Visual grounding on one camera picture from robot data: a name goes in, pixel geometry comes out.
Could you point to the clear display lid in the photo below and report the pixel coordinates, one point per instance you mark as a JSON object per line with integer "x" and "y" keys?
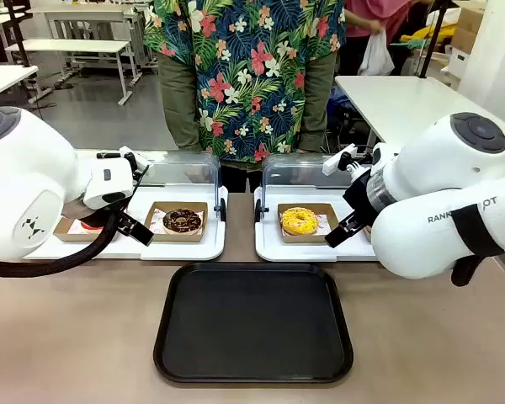
{"x": 185, "y": 172}
{"x": 294, "y": 172}

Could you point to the person in pink shirt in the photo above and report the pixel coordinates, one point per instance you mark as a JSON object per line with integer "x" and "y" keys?
{"x": 362, "y": 12}

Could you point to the white side table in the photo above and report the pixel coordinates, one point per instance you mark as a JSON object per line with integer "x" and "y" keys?
{"x": 404, "y": 101}

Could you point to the black camera stand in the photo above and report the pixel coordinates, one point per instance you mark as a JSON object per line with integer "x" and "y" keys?
{"x": 20, "y": 33}

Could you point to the red and white donut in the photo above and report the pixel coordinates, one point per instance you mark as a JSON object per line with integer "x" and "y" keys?
{"x": 88, "y": 227}

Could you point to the yellow sprinkled donut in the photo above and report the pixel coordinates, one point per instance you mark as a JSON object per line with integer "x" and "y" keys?
{"x": 292, "y": 227}

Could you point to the white bench table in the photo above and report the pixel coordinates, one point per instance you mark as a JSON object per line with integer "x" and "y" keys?
{"x": 76, "y": 46}

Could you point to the chocolate sprinkled donut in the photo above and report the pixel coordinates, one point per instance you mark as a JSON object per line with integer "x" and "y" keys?
{"x": 171, "y": 225}

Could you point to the white long desk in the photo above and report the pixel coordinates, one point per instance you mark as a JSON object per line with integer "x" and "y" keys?
{"x": 88, "y": 14}

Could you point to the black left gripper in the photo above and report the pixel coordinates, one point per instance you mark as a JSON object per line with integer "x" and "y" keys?
{"x": 103, "y": 216}

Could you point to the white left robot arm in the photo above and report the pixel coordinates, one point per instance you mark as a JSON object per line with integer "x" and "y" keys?
{"x": 29, "y": 168}

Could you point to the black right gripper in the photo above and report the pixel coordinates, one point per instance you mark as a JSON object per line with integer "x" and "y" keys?
{"x": 357, "y": 195}

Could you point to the black lid hinge knob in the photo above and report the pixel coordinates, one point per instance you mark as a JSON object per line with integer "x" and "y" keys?
{"x": 258, "y": 209}
{"x": 223, "y": 209}

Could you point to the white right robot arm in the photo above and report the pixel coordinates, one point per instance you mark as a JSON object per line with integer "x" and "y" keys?
{"x": 437, "y": 168}

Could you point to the brown cardboard carton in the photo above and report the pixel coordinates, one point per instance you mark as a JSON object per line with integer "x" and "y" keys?
{"x": 467, "y": 29}

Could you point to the black plastic serving tray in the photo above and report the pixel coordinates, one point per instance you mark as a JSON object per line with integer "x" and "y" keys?
{"x": 252, "y": 324}

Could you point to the black metal pole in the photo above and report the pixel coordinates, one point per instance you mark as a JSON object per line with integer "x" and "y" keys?
{"x": 433, "y": 38}

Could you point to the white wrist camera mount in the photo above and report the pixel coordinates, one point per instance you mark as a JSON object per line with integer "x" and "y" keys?
{"x": 136, "y": 160}
{"x": 340, "y": 160}

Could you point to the white plastic bag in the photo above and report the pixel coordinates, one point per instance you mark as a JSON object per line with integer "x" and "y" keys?
{"x": 375, "y": 54}

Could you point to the white storage box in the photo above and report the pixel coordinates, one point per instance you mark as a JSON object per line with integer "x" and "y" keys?
{"x": 456, "y": 63}

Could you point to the hand of pink shirt person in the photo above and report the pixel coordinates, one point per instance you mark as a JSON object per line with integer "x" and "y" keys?
{"x": 375, "y": 26}

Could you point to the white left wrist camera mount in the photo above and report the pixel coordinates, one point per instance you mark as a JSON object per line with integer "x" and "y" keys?
{"x": 136, "y": 160}

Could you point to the white display base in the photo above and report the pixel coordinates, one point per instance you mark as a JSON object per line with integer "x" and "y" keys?
{"x": 185, "y": 250}
{"x": 303, "y": 252}

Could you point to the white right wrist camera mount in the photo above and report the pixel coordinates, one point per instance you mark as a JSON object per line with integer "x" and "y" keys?
{"x": 340, "y": 160}

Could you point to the person in floral shirt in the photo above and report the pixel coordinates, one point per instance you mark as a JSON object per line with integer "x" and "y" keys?
{"x": 252, "y": 76}

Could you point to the yellow cloth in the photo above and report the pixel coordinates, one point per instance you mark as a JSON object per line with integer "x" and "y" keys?
{"x": 439, "y": 33}

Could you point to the brown cardboard donut box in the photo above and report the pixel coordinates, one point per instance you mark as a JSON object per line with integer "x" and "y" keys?
{"x": 328, "y": 219}
{"x": 67, "y": 233}
{"x": 155, "y": 235}

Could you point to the white round-edged table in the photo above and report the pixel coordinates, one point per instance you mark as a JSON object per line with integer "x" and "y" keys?
{"x": 4, "y": 80}

